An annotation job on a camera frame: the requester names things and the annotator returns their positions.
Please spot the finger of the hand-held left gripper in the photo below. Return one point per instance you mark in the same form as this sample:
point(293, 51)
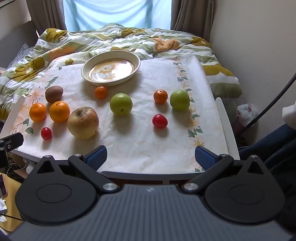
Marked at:
point(12, 140)

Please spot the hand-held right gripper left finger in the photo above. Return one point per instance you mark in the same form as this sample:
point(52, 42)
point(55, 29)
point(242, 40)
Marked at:
point(98, 157)

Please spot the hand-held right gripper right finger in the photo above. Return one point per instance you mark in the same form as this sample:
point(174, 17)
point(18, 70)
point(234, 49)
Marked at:
point(204, 157)

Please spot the large yellow-red apple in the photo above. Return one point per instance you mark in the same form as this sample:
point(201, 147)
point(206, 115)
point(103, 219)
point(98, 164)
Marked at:
point(83, 122)

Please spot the orange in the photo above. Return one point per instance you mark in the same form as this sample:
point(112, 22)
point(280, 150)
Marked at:
point(37, 112)
point(59, 111)

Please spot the small mandarin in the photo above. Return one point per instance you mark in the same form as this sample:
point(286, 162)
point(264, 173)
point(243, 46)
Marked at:
point(100, 92)
point(160, 96)

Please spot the cream cartoon print plate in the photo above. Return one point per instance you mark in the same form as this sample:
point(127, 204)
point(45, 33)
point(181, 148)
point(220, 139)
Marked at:
point(111, 68)

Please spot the red cherry tomato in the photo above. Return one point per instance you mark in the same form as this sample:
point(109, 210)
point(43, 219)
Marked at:
point(159, 121)
point(46, 133)

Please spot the white table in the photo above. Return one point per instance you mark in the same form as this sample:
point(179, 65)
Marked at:
point(227, 122)

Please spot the floral tablecloth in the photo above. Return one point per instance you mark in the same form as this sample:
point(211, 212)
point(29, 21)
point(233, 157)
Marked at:
point(138, 139)

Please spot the smartphone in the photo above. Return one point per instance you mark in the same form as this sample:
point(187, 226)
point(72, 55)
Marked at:
point(2, 185)

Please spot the green apple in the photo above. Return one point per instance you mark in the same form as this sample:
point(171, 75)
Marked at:
point(180, 100)
point(121, 104)

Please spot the white plastic bag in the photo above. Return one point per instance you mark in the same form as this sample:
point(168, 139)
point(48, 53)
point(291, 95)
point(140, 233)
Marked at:
point(247, 113)

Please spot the brown kiwi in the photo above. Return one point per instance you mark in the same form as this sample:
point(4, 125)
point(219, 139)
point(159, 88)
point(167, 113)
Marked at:
point(54, 93)

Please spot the person's leg in jeans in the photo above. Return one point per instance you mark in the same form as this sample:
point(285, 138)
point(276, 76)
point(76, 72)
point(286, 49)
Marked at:
point(268, 146)

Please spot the white crumpled tissue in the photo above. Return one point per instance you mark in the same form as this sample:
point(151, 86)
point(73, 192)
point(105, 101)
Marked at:
point(2, 205)

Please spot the yellow wooden desk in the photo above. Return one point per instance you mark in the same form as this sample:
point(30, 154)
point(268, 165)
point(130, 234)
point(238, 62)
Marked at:
point(11, 208)

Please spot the grey patterned pillow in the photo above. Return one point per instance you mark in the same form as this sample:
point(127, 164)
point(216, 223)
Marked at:
point(22, 54)

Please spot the white cloth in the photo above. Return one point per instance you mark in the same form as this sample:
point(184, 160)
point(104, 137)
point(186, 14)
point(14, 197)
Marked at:
point(289, 117)

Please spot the grey headboard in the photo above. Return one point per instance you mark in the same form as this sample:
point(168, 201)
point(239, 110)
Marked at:
point(13, 39)

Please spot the green striped floral blanket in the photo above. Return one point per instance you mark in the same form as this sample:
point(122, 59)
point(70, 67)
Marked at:
point(143, 44)

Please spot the brown curtain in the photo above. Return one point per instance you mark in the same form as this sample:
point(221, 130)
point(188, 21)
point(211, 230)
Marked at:
point(46, 14)
point(189, 16)

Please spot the light blue sheer curtain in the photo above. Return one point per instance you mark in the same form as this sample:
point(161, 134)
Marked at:
point(115, 11)

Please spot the framed wall picture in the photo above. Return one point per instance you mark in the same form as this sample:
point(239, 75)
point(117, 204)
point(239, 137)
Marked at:
point(4, 1)

